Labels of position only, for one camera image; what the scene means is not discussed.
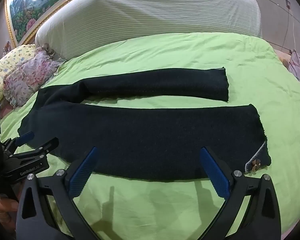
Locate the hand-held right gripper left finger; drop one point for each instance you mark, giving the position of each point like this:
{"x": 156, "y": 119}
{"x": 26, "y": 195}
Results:
{"x": 83, "y": 172}

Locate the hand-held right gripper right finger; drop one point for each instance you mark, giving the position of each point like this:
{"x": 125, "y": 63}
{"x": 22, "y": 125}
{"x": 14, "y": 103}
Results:
{"x": 213, "y": 172}

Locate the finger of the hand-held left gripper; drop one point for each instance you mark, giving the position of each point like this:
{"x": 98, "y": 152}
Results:
{"x": 43, "y": 148}
{"x": 23, "y": 138}

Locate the dark navy pants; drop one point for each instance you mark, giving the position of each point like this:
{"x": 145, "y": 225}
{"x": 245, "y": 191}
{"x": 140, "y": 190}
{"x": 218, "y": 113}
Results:
{"x": 140, "y": 135}

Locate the person's left hand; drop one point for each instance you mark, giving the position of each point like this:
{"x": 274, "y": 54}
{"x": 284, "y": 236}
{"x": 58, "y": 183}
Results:
{"x": 3, "y": 210}

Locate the pink floral pillow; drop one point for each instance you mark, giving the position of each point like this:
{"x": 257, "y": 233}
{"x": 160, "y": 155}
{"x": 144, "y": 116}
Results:
{"x": 32, "y": 75}

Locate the yellow patterned pillow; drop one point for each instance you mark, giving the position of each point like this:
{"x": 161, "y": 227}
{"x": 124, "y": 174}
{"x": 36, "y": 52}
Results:
{"x": 5, "y": 65}

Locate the brown fuzzy object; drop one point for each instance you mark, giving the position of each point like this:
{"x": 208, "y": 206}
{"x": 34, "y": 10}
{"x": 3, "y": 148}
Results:
{"x": 48, "y": 49}

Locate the gold framed landscape painting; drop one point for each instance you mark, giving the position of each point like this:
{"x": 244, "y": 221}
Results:
{"x": 27, "y": 12}

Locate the green bed sheet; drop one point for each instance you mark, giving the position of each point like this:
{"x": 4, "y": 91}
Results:
{"x": 165, "y": 52}

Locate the white striped headboard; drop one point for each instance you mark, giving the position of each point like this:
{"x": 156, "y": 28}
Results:
{"x": 152, "y": 12}

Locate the wall socket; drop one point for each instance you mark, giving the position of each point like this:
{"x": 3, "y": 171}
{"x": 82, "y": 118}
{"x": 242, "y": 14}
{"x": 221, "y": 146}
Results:
{"x": 288, "y": 3}

